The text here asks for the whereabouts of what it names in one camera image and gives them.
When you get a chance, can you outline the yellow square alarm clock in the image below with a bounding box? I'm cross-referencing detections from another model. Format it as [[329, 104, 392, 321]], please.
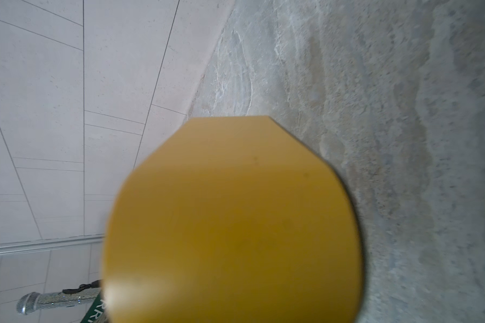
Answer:
[[102, 117, 365, 322]]

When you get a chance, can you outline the beige canvas tote bag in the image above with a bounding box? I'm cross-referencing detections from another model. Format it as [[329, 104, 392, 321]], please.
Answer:
[[81, 293, 109, 323]]

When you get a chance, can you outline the left metal corner profile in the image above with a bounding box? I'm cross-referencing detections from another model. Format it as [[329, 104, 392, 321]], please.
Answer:
[[0, 235, 105, 257]]

